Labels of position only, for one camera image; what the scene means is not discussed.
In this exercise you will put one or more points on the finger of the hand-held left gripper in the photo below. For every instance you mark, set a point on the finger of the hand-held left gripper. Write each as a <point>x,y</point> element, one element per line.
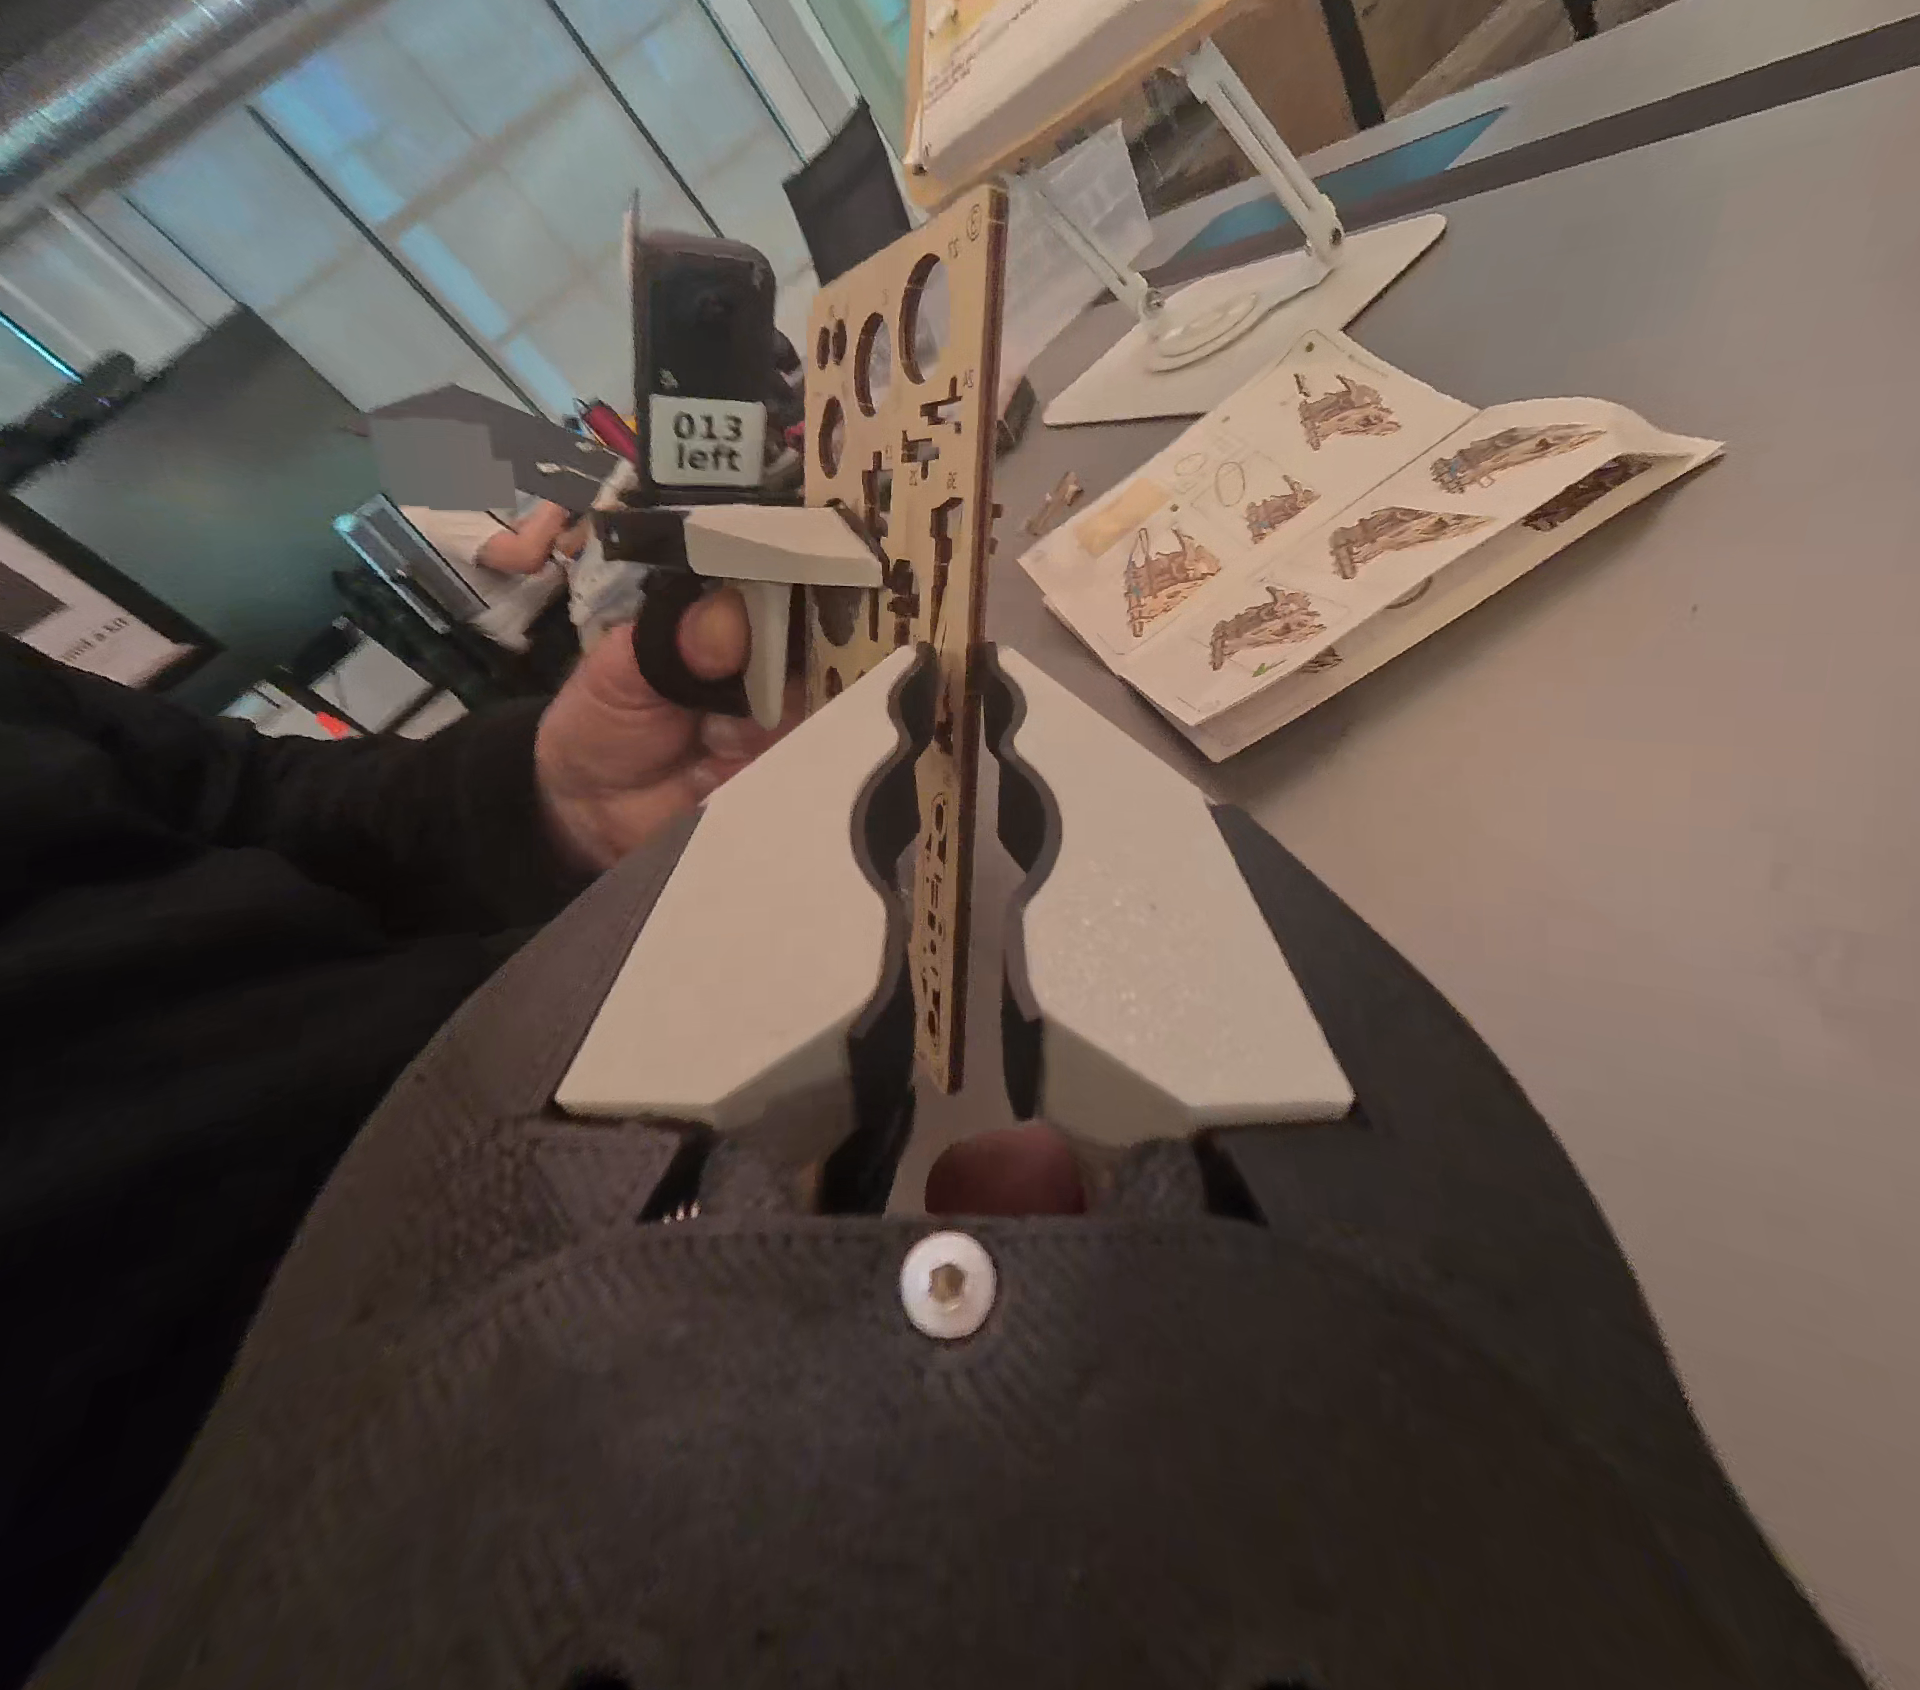
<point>782,549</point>

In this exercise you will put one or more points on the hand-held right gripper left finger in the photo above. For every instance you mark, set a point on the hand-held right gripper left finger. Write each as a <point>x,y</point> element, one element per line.
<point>704,968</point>

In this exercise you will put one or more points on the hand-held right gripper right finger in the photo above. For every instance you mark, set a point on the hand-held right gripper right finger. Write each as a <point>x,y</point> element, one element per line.
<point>1187,968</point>

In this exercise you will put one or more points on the wooden parts sheet round holes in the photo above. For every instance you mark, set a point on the wooden parts sheet round holes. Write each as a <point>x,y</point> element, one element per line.
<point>982,490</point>

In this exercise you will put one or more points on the person's left forearm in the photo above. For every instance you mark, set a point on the person's left forearm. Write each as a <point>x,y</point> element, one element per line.
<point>374,791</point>

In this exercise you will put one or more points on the person's left hand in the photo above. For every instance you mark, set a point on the person's left hand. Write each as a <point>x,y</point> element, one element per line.
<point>632,760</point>

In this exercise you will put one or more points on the black office chair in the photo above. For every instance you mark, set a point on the black office chair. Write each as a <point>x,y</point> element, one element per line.
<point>850,188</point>

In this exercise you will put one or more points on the short dark wooden strip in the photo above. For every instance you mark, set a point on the short dark wooden strip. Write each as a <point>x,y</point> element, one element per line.
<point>1060,499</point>

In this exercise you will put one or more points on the clear plastic organizer box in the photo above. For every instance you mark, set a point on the clear plastic organizer box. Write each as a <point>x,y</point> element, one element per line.
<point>1082,188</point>

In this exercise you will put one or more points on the orange traffic cone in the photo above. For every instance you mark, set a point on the orange traffic cone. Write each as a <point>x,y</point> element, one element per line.
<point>333,722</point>

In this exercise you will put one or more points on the illustrated instruction booklet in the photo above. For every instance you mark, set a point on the illustrated instruction booklet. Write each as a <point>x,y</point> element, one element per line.
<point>1411,398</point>

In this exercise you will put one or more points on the white document stand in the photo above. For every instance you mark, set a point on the white document stand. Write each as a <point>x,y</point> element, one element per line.
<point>1351,280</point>

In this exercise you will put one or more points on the framed sign on easel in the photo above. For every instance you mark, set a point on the framed sign on easel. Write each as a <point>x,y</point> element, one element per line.
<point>92,608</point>

